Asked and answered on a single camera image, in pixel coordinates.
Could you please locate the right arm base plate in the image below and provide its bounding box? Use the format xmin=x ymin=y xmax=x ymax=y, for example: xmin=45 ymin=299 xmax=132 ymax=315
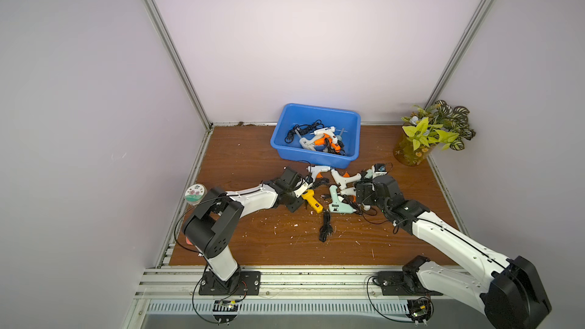
xmin=373 ymin=271 xmax=442 ymax=296

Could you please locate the small white glue gun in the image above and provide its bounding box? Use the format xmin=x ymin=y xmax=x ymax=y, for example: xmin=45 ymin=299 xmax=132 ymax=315
xmin=307 ymin=165 xmax=332 ymax=181

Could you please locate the mint glue gun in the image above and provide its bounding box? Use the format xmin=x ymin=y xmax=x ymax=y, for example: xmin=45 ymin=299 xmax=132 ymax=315
xmin=328 ymin=185 xmax=357 ymax=214

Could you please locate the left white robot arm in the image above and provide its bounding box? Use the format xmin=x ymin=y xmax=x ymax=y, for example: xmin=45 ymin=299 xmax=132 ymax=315
xmin=183 ymin=168 xmax=315 ymax=291

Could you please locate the coiled black cord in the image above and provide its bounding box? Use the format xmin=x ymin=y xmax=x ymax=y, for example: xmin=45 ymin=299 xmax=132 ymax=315
xmin=318 ymin=209 xmax=335 ymax=243

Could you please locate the blue plastic storage box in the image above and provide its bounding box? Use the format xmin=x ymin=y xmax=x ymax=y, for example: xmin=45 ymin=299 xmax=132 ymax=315
xmin=271 ymin=104 xmax=361 ymax=169

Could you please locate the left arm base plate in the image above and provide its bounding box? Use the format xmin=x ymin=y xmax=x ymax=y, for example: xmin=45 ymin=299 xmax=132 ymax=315
xmin=198 ymin=271 xmax=261 ymax=296

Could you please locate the glass jar floral lid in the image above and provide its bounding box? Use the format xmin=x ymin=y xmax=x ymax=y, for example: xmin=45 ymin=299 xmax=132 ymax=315
xmin=184 ymin=184 xmax=207 ymax=206

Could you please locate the potted green plant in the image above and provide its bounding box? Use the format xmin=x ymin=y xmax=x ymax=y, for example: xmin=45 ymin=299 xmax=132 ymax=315
xmin=394 ymin=100 xmax=476 ymax=167

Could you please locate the white glue gun red switch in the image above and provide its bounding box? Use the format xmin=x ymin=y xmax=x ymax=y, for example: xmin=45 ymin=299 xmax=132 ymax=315
xmin=312 ymin=126 xmax=336 ymax=138

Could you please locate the large white glue gun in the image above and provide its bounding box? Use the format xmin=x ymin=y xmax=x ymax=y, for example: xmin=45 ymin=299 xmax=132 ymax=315
xmin=296 ymin=131 xmax=321 ymax=151

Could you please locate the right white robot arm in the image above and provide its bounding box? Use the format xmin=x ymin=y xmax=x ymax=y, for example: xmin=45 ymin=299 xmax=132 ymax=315
xmin=356 ymin=175 xmax=552 ymax=328

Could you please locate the yellow glue gun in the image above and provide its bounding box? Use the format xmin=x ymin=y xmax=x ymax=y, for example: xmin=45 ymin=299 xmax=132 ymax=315
xmin=301 ymin=190 xmax=323 ymax=213

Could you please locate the white orange glue gun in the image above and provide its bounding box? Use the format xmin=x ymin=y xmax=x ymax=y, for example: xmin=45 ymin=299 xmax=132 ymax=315
xmin=331 ymin=168 xmax=362 ymax=190

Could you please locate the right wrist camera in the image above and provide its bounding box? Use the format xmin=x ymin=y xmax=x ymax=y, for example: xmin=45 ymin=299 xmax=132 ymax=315
xmin=369 ymin=163 xmax=388 ymax=179

